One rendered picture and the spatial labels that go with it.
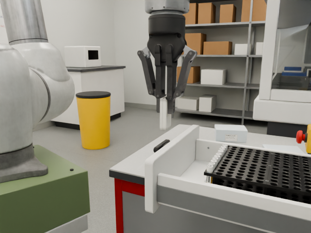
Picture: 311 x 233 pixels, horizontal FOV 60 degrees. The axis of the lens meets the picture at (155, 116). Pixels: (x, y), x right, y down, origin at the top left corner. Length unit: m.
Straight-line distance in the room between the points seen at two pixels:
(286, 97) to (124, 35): 4.61
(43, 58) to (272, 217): 0.63
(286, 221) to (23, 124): 0.52
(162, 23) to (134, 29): 5.03
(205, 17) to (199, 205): 4.11
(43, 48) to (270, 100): 1.01
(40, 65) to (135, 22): 4.87
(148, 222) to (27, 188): 0.45
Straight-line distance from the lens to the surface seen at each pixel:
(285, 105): 1.38
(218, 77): 4.46
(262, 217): 0.50
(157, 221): 0.90
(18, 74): 0.62
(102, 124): 3.22
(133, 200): 0.91
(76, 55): 4.29
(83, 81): 3.94
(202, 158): 0.75
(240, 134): 1.17
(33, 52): 0.77
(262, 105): 1.38
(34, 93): 0.65
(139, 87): 5.55
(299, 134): 0.90
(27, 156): 0.65
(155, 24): 0.55
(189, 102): 4.74
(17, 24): 0.81
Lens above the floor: 1.12
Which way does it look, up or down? 13 degrees down
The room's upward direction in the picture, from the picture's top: straight up
